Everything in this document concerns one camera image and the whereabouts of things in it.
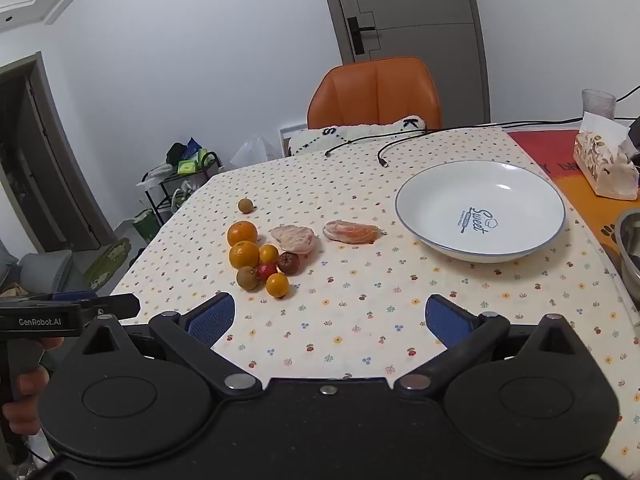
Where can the black metal rack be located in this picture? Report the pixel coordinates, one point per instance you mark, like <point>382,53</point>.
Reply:
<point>165,195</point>

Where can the green brown small fruit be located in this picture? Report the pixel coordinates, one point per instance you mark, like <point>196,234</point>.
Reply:
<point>247,278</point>

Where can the black cloth item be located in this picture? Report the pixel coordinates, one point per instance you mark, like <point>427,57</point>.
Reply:
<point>175,153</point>

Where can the red orange table mat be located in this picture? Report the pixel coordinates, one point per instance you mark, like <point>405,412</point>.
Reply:
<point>550,152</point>

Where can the floral tablecloth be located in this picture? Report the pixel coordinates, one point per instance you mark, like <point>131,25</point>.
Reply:
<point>350,300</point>

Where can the orange peeled pomelo segment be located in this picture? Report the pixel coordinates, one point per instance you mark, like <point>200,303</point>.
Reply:
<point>352,232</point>

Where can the dark open doorway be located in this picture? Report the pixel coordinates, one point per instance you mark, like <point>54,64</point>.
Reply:
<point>40,170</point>

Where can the green packets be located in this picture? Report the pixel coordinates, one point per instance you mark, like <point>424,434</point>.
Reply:
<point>192,164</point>

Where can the orange mandarin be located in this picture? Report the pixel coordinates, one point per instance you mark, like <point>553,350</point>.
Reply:
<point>242,233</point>
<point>244,256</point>

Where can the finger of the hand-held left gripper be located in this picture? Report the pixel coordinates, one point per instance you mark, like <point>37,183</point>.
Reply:
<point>117,306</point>
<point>75,295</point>

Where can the metal bowl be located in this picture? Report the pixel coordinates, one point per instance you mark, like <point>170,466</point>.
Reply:
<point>631,255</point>

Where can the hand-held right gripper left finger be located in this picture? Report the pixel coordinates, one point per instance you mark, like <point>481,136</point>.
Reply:
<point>212,317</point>

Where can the red cherry tomato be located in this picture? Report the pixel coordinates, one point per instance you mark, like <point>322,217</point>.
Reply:
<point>266,271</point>

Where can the grey sofa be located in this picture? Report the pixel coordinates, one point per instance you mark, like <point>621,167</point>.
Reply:
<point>45,270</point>

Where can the green patterned bag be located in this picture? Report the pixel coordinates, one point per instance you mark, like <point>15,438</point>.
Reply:
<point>107,265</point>

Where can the white cushion with black letters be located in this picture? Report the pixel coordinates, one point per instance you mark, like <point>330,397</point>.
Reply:
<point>320,137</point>

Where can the small orange kumquat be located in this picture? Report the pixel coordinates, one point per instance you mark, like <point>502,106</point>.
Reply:
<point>269,254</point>
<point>277,285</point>

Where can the orange leather chair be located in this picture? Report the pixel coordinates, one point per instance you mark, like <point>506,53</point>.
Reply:
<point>375,90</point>

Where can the blue bag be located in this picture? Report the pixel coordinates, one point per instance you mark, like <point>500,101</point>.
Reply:
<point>191,146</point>

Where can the small tan longan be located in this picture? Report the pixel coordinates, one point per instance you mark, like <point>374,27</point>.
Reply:
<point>245,205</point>

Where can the pale peeled pomelo segment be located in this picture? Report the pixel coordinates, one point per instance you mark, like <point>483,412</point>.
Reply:
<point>292,238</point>

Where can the person's left hand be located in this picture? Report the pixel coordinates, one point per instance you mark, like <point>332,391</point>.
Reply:
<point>22,417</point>

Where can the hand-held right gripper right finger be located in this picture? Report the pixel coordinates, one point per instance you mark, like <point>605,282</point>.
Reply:
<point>447,322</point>

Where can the clear glass cup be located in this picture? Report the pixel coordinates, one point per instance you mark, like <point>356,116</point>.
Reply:
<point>597,102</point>

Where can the white plate with blue rim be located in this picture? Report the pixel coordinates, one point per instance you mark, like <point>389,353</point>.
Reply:
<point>450,200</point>

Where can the clear plastic bag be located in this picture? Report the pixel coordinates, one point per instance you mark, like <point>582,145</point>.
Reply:
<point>255,152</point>

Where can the patterned tissue pack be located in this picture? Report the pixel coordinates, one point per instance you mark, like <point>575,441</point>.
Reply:
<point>600,160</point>

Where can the grey door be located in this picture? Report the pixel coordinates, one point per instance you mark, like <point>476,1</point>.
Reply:
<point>415,5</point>

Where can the dark red small fruit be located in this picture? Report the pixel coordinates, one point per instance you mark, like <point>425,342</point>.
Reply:
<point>288,263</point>

